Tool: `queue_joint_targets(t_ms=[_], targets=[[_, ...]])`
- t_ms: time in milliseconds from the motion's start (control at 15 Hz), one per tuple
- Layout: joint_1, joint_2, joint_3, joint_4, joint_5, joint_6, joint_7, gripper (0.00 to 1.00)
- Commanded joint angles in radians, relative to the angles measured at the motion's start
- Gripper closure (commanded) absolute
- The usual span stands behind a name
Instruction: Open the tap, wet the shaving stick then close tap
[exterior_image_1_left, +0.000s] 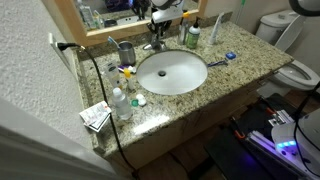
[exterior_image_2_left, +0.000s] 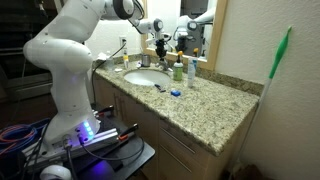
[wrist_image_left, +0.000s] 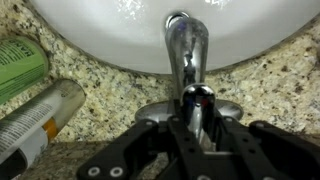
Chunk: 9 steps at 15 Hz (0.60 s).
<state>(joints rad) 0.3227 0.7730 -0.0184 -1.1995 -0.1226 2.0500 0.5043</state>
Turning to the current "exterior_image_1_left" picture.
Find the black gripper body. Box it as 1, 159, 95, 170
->
146, 17, 175, 35

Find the chrome sink faucet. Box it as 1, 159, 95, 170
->
142, 33, 169, 53

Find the clear bottle yellow cap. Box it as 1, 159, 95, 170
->
176, 10, 191, 46

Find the green pump soap bottle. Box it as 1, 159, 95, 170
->
184, 17, 202, 50

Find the steel cup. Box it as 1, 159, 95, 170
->
117, 40, 137, 67

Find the purple white toothpaste tube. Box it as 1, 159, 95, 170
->
116, 64, 138, 75

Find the blue white toothbrush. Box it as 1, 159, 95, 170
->
106, 35, 121, 51

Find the white oval sink basin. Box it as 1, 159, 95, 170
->
135, 49, 209, 97

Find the tall white standing tube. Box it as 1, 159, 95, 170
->
207, 12, 226, 46

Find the small bottle yellow collar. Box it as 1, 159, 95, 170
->
122, 67, 137, 92

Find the white lotion tube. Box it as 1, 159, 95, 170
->
102, 61, 123, 90

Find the green white lens case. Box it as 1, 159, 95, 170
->
130, 93, 148, 108

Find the small blue floss box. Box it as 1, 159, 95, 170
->
224, 50, 238, 61

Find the clear plastic bottle white cap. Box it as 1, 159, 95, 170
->
111, 86, 134, 121

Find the green white broom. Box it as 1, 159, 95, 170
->
232, 0, 248, 25

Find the white paper packet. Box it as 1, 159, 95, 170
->
78, 100, 113, 127

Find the granite vanity cabinet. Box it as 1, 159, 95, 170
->
96, 78, 268, 180

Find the dark edged card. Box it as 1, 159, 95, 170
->
87, 114, 112, 134

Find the orange black clamp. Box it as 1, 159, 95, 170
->
232, 127, 248, 142
264, 105, 278, 117

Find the black robot platform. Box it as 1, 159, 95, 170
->
203, 93, 320, 180

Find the white toilet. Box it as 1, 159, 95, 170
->
254, 9, 320, 98

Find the grey door edge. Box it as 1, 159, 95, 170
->
0, 95, 125, 180

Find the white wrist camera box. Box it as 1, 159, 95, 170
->
151, 5, 185, 25

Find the wood framed wall mirror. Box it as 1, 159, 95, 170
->
52, 0, 210, 48

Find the black power cord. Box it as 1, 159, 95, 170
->
54, 41, 138, 178

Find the white wall outlet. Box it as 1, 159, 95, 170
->
48, 32, 73, 73

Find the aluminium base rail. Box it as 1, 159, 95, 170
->
246, 109, 320, 180

